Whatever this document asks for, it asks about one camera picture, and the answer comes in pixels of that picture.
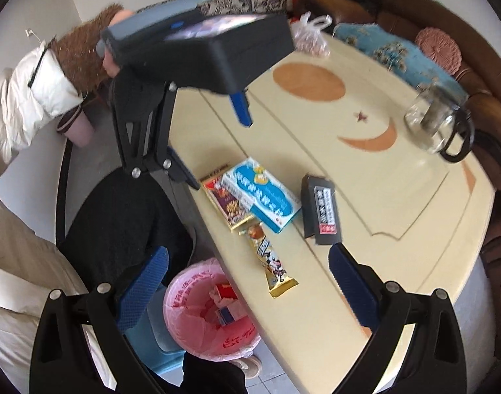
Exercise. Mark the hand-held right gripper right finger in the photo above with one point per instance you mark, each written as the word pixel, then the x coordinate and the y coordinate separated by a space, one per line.
pixel 353 291

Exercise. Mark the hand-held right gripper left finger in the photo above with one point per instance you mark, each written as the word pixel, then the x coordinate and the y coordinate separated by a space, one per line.
pixel 145 283

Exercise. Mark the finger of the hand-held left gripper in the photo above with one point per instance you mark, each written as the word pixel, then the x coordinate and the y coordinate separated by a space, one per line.
pixel 181 169
pixel 242 108

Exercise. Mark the red and gold box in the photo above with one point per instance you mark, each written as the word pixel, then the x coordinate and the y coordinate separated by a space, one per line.
pixel 230 205

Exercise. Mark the pink lined trash bin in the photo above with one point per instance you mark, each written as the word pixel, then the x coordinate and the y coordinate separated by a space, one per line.
pixel 193 328

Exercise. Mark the blue and white medicine box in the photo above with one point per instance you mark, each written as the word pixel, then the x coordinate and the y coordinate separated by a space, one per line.
pixel 262 193

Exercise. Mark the yellow snack wrapper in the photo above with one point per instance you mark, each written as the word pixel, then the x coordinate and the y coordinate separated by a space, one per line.
pixel 271 262

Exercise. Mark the black rectangular box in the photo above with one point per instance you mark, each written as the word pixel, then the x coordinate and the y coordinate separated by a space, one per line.
pixel 322 209

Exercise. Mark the person's left forearm brown sleeve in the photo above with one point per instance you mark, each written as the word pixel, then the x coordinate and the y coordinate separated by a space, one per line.
pixel 82 49

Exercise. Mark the person's left hand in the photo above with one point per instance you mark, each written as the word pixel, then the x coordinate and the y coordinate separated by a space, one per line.
pixel 120 17

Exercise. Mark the dark floral patterned cover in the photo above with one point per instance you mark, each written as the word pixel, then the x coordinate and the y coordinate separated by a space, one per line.
pixel 262 2

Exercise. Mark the light blue stool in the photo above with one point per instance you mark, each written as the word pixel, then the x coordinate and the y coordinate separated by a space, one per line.
pixel 156 344

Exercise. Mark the person's legs black pants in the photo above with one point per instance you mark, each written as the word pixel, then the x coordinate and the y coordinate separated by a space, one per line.
pixel 123 221

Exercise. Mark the red cloth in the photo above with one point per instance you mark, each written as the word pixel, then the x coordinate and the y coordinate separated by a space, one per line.
pixel 294 20

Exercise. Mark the clear plastic bag of nuts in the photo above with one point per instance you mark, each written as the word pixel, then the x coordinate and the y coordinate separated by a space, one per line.
pixel 312 39

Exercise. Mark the beige coffee table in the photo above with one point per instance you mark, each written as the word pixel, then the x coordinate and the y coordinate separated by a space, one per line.
pixel 357 184

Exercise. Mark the blue floral cushion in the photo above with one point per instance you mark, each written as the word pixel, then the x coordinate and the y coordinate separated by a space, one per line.
pixel 398 55

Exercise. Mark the white puffer jacket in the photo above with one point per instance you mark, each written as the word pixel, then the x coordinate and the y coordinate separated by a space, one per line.
pixel 24 102

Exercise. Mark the round pink cushion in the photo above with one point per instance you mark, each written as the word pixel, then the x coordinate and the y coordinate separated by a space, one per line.
pixel 439 47

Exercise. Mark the brown leather sofa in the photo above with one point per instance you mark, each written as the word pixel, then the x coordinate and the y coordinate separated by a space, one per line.
pixel 488 106

